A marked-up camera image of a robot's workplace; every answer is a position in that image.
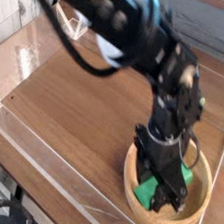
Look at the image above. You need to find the red toy strawberry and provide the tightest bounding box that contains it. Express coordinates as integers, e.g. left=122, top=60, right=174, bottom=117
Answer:
left=199, top=97, right=206, bottom=108

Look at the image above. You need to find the brown wooden bowl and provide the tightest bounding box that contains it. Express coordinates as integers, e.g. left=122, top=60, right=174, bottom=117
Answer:
left=124, top=144, right=212, bottom=224

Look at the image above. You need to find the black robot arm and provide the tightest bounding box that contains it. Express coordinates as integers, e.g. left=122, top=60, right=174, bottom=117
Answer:
left=62, top=0, right=204, bottom=212

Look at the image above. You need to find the green rectangular block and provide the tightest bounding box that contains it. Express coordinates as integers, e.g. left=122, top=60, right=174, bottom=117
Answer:
left=134, top=165, right=194, bottom=210

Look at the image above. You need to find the black equipment lower left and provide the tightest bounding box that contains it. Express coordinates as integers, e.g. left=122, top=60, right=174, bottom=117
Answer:
left=0, top=195, right=41, bottom=224

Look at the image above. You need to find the clear acrylic corner bracket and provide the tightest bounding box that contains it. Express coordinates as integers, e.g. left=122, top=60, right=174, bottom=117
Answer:
left=55, top=4, right=88, bottom=41

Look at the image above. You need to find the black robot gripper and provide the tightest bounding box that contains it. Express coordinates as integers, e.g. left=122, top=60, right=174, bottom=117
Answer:
left=135, top=123, right=190, bottom=213

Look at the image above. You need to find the black cable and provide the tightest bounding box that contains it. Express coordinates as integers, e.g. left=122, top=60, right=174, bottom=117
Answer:
left=27, top=0, right=123, bottom=79

